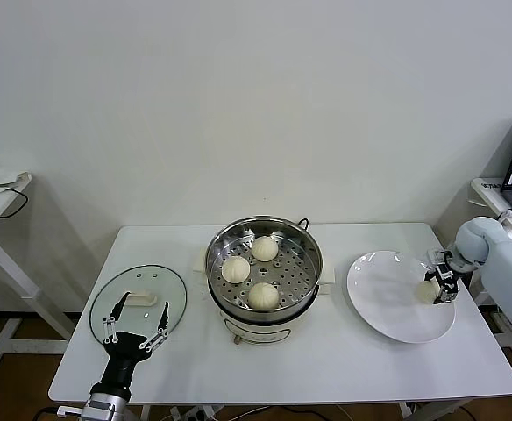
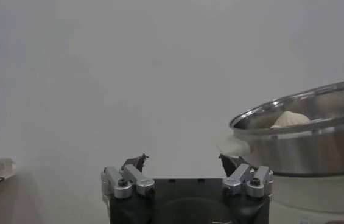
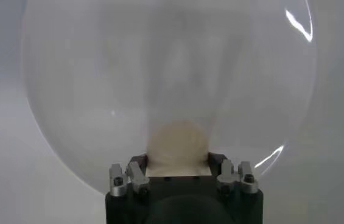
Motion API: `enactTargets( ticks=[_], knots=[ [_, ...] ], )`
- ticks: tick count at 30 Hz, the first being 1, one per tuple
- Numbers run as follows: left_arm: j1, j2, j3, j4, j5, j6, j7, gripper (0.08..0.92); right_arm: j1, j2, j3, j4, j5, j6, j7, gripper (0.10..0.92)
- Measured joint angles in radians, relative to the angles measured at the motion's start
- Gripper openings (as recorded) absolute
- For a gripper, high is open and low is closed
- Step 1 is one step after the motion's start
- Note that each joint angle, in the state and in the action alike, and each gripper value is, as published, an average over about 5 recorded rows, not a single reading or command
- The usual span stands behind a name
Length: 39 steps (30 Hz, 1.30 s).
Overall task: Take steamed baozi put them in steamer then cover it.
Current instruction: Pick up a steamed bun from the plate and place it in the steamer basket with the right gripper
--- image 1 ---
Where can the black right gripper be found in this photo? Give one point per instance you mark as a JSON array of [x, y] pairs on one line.
[[449, 274]]

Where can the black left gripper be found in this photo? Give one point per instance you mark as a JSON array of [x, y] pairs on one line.
[[126, 357]]

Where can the white steamed baozi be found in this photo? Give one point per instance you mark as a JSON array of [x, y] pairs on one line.
[[265, 248], [236, 269], [263, 296], [426, 293]]

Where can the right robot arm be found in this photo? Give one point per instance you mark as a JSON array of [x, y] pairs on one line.
[[506, 272]]

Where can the perforated steel steamer basket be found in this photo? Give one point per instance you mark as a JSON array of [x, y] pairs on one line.
[[291, 280]]

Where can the white round plate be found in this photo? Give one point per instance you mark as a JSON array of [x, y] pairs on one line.
[[379, 298]]

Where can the white side table with laptop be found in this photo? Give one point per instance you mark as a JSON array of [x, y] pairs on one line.
[[487, 187]]

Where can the white power strip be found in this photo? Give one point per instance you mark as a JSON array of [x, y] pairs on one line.
[[194, 413]]

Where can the white electric cooking pot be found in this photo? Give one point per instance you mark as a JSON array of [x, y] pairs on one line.
[[256, 331]]

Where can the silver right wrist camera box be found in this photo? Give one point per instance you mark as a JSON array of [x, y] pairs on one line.
[[436, 257]]

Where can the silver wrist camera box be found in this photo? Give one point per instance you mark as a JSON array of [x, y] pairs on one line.
[[436, 257], [100, 408]]

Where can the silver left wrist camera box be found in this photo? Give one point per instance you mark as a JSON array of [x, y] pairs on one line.
[[100, 408]]

